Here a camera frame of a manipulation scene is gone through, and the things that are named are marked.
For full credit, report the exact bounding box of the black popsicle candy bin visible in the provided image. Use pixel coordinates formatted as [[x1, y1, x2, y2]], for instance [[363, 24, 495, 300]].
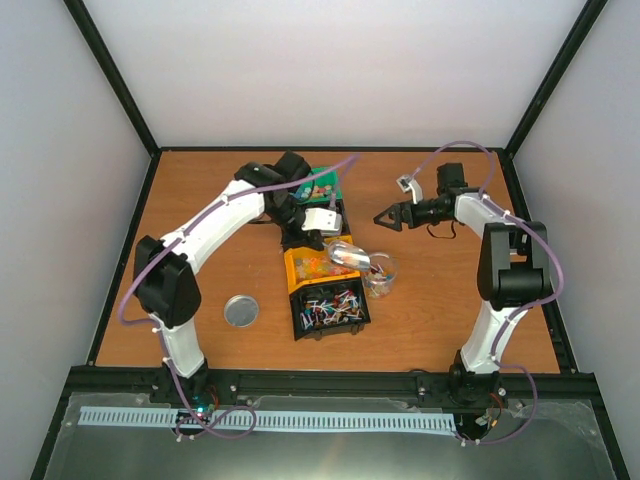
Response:
[[281, 199, 350, 251]]

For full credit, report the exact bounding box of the metal scoop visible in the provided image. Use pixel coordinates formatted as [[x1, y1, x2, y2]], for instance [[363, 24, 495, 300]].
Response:
[[326, 240, 371, 272]]

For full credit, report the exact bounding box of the clear plastic jar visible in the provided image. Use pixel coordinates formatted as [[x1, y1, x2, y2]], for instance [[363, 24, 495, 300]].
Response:
[[362, 252, 398, 299]]

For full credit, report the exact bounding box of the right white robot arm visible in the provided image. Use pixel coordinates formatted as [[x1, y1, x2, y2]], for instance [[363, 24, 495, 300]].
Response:
[[374, 163, 551, 406]]

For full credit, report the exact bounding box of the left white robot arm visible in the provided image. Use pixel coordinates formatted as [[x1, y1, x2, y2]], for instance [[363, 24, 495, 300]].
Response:
[[118, 152, 323, 403]]

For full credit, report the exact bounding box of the yellow star candy bin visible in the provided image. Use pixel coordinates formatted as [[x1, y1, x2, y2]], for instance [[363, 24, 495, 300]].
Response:
[[284, 247, 360, 296]]

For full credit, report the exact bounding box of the green candy bin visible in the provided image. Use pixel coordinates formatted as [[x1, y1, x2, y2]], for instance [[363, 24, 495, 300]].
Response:
[[293, 171, 342, 203]]

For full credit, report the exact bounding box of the black lollipop bin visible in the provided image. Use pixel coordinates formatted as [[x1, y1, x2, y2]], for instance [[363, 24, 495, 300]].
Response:
[[289, 278, 371, 341]]

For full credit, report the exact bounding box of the round metal lid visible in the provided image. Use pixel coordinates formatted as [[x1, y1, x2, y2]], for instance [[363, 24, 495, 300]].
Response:
[[223, 295, 260, 328]]

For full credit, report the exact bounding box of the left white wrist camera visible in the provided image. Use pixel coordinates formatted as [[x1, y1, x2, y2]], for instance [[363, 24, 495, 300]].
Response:
[[301, 207, 343, 236]]

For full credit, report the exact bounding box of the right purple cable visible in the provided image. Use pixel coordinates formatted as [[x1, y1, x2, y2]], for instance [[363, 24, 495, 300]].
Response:
[[409, 139, 566, 446]]

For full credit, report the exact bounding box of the purple cable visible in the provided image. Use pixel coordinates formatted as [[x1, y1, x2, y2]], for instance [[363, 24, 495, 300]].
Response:
[[409, 139, 566, 446], [117, 152, 362, 444]]

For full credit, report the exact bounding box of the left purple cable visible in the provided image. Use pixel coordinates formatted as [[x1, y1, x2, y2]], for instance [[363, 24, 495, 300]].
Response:
[[117, 152, 362, 444]]

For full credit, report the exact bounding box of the light blue cable duct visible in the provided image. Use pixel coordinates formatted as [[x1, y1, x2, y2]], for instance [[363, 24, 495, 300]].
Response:
[[77, 406, 456, 436]]

